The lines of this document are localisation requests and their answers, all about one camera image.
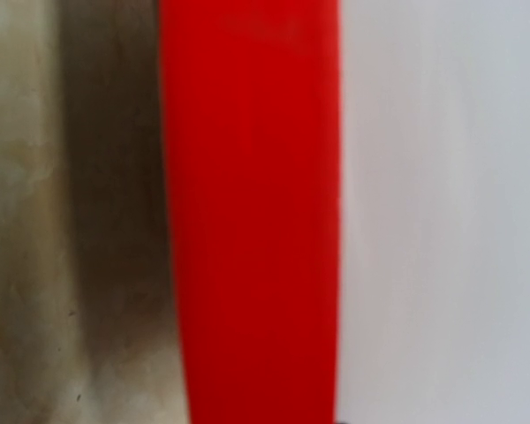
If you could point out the red wooden picture frame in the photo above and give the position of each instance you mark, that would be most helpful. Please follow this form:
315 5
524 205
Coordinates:
250 93

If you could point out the white photo mat board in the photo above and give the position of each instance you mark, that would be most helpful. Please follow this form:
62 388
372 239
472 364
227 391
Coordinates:
434 312

